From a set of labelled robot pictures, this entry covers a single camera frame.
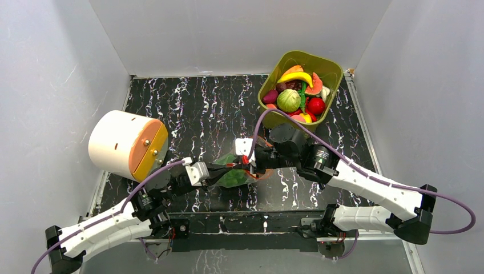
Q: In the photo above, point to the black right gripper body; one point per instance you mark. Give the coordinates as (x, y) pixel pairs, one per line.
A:
(252, 164)

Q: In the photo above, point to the green lettuce toy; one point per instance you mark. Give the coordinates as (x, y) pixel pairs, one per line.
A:
(233, 178)

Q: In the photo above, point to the orange pumpkin toy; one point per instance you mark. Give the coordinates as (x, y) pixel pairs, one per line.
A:
(261, 142)

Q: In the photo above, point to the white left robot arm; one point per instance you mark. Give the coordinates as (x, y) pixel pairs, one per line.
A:
(142, 214)

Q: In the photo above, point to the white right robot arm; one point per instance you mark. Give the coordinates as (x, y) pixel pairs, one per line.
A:
(407, 214)

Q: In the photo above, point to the red chili pepper toy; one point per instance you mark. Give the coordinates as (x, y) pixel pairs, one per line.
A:
(296, 115)

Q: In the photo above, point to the green cabbage toy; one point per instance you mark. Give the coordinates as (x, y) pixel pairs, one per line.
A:
(288, 100)

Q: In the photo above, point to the dark red beet toy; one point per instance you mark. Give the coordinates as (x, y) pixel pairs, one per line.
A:
(270, 97)

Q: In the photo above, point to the white orange cylinder roll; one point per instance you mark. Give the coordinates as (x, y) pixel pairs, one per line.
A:
(128, 145)

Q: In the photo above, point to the green chili pepper toy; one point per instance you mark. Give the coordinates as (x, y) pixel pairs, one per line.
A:
(302, 96)

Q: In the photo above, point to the dark brown round toy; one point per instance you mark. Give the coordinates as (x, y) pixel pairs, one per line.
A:
(280, 87)

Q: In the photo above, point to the dark red dates toy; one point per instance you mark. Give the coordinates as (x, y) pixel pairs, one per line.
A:
(294, 84)

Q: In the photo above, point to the watermelon slice toy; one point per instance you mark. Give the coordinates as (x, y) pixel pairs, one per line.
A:
(316, 88)

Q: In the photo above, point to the yellow banana toy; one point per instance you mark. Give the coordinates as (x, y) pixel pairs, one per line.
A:
(303, 76)

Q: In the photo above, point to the orange carrot toy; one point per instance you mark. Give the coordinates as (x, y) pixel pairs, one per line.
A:
(294, 69)

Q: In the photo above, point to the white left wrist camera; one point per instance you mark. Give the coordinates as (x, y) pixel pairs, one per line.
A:
(197, 173)

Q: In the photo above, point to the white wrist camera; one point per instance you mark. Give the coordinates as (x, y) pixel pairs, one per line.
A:
(197, 173)
(242, 149)

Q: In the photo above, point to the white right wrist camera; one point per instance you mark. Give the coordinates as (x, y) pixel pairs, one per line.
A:
(242, 149)

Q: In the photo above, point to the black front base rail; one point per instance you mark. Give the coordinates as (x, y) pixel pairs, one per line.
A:
(252, 230)

